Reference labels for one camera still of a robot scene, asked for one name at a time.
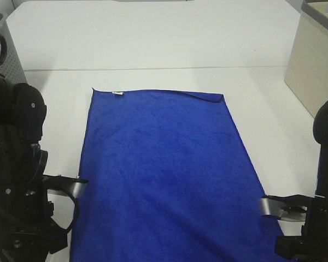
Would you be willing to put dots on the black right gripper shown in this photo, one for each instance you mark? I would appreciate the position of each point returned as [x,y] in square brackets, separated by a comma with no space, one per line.
[312,244]

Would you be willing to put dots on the blue microfibre towel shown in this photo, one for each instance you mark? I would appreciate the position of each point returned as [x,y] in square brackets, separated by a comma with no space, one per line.
[169,179]

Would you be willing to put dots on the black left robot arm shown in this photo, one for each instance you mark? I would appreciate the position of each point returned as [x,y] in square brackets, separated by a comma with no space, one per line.
[22,114]

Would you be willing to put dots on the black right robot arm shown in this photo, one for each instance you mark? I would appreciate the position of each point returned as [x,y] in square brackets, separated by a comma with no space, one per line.
[320,132]

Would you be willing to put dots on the grey perforated plastic basket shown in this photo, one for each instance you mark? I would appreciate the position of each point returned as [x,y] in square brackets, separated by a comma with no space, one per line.
[10,66]

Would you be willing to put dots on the beige storage box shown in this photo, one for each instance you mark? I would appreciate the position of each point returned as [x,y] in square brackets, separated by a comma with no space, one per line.
[307,72]

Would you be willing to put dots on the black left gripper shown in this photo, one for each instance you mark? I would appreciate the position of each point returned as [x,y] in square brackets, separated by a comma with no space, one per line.
[27,229]

